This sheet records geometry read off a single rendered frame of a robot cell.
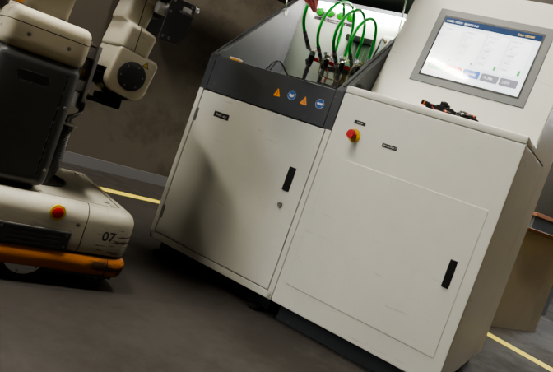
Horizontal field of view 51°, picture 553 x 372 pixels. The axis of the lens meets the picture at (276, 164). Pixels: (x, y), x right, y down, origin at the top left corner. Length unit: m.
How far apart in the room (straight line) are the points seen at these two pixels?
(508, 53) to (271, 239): 1.20
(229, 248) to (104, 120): 2.28
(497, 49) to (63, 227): 1.75
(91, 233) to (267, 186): 0.77
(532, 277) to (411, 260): 2.26
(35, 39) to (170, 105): 2.89
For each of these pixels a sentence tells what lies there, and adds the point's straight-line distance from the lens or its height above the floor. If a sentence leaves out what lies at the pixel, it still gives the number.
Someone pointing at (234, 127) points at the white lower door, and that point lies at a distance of 2.55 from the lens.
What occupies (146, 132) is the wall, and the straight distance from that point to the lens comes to 4.68.
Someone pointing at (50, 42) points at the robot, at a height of 0.74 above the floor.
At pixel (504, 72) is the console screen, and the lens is 2.48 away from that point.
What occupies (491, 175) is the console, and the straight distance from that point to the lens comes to 2.12.
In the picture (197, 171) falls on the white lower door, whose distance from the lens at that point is 2.62.
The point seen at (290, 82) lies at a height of 0.92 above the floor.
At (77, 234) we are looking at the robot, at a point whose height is 0.18.
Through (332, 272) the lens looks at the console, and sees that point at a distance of 2.27.
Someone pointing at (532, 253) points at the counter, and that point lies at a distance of 4.25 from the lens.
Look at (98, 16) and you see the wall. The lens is 4.46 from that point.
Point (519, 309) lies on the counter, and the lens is 4.37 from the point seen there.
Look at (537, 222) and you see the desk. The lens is 5.10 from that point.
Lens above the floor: 0.70
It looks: 3 degrees down
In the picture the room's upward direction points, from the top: 20 degrees clockwise
